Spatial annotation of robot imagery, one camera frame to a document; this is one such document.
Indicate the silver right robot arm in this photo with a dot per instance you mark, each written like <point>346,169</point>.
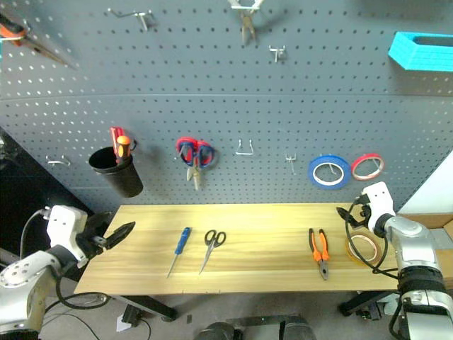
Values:
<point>414,255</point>

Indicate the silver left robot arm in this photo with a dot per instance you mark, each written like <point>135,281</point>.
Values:
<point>24,283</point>

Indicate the blue tape roll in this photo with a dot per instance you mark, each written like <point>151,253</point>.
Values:
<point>313,177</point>

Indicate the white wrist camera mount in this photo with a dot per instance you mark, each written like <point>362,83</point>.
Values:
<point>380,202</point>
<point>63,226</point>

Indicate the short metal bracket hook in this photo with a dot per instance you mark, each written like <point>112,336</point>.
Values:
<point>276,53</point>

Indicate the long metal pegboard hook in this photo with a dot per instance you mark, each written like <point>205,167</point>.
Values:
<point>141,16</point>

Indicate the black power adapter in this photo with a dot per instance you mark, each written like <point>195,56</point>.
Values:
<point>132,315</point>

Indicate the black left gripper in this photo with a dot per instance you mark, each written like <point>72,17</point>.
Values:
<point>90,241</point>

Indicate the orange black pliers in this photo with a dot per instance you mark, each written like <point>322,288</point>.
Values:
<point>320,253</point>

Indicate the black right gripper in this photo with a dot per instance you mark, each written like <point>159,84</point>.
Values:
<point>364,212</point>

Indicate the dark grey pegboard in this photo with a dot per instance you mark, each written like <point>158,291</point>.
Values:
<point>212,99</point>

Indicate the red tape roll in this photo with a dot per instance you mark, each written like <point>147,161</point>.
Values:
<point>357,175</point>

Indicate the black table leg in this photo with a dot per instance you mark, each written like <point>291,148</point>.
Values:
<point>364,301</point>
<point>152,305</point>

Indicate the small metal double hook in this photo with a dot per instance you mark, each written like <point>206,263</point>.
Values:
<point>291,159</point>

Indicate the cyan plastic bin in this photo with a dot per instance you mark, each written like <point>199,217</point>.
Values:
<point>407,53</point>

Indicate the black scissors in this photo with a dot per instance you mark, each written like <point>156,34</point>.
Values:
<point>209,248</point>

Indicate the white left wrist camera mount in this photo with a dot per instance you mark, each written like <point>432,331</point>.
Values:
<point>63,226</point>

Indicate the white paper scrap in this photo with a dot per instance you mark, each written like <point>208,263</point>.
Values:
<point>120,326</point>

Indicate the wide metal loop hook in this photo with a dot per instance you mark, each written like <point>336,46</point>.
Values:
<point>245,152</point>

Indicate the brown clear tape roll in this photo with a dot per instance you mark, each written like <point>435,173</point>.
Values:
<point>377,252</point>

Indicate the black round cup holder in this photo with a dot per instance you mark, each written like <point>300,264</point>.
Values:
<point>122,177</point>

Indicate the flat metal pegboard hook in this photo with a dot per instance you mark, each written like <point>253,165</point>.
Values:
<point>56,162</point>

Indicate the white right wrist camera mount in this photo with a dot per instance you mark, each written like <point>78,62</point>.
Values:
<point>380,202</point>

